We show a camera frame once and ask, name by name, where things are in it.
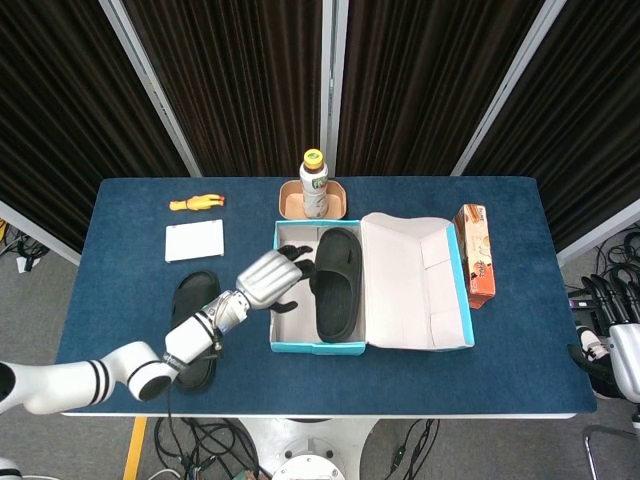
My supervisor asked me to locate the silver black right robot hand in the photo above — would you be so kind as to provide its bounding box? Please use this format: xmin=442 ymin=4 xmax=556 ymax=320
xmin=567 ymin=273 xmax=640 ymax=401

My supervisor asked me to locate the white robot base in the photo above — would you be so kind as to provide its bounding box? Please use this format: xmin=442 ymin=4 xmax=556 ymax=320
xmin=234 ymin=417 xmax=381 ymax=480

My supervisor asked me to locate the yellow rubber chicken toy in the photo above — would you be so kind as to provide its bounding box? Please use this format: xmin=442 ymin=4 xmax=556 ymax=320
xmin=168 ymin=194 xmax=227 ymax=213

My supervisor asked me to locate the dark blue table mat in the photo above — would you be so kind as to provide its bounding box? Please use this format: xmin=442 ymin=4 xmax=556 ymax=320
xmin=42 ymin=175 xmax=599 ymax=416

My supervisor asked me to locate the yellow capped drink bottle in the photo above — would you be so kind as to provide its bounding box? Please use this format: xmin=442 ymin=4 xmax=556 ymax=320
xmin=298 ymin=148 xmax=330 ymax=220

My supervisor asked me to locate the light blue shoe box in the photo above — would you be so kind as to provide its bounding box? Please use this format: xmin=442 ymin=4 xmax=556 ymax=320
xmin=268 ymin=211 xmax=476 ymax=356

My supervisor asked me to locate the orange snack box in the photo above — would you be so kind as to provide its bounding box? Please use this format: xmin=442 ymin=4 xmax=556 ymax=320
xmin=453 ymin=203 xmax=498 ymax=310

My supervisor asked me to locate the black floor cable bundle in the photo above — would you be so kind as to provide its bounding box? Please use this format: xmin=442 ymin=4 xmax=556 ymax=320
xmin=152 ymin=417 xmax=271 ymax=480
xmin=564 ymin=227 xmax=640 ymax=301
xmin=384 ymin=418 xmax=441 ymax=480
xmin=0 ymin=219 xmax=51 ymax=274

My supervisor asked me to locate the grey partition rail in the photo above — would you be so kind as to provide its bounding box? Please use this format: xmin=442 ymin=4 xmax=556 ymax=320
xmin=555 ymin=199 xmax=640 ymax=266
xmin=0 ymin=199 xmax=82 ymax=266

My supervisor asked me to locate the grey metal floor frame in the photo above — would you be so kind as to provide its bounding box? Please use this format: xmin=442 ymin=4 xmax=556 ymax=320
xmin=583 ymin=424 xmax=640 ymax=480

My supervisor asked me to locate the tan rounded tray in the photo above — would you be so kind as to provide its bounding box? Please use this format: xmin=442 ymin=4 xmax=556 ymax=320
xmin=278 ymin=180 xmax=349 ymax=221

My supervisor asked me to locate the grey partition post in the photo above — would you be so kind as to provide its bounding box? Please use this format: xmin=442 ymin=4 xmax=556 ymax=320
xmin=449 ymin=0 xmax=569 ymax=177
xmin=319 ymin=0 xmax=350 ymax=177
xmin=98 ymin=0 xmax=204 ymax=177

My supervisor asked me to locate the dark ribbed partition panel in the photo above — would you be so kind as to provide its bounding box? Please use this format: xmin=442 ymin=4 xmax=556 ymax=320
xmin=464 ymin=0 xmax=640 ymax=251
xmin=122 ymin=0 xmax=331 ymax=177
xmin=337 ymin=0 xmax=546 ymax=177
xmin=0 ymin=0 xmax=196 ymax=254

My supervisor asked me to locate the yellow floor tape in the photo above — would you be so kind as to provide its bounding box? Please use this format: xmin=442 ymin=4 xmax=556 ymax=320
xmin=122 ymin=417 xmax=149 ymax=480

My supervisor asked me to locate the white flat box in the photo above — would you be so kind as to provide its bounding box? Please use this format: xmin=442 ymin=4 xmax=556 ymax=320
xmin=164 ymin=218 xmax=225 ymax=263

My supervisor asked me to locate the black slipper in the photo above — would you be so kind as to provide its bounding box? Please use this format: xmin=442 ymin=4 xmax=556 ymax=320
xmin=308 ymin=227 xmax=364 ymax=345
xmin=172 ymin=271 xmax=222 ymax=394

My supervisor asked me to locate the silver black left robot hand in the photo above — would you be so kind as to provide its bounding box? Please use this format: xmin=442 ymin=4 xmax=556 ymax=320
xmin=234 ymin=243 xmax=317 ymax=314

